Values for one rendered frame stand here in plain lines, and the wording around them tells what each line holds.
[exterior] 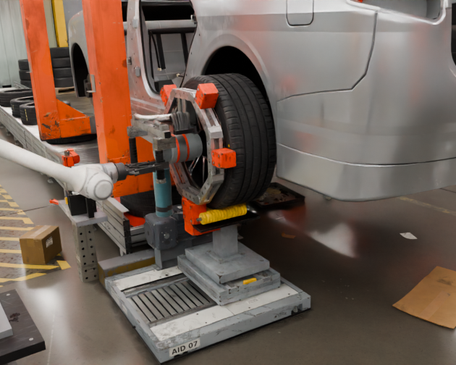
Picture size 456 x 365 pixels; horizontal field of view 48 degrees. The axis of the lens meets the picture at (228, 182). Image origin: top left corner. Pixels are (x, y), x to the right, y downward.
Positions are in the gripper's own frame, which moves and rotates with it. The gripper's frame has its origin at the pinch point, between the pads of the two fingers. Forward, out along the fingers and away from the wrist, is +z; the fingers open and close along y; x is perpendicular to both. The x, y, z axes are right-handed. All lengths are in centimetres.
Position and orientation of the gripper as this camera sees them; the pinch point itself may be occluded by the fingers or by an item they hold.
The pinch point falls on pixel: (159, 164)
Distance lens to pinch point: 225.4
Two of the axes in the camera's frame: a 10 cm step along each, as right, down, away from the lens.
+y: 5.0, 2.3, -8.3
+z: 8.6, -1.7, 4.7
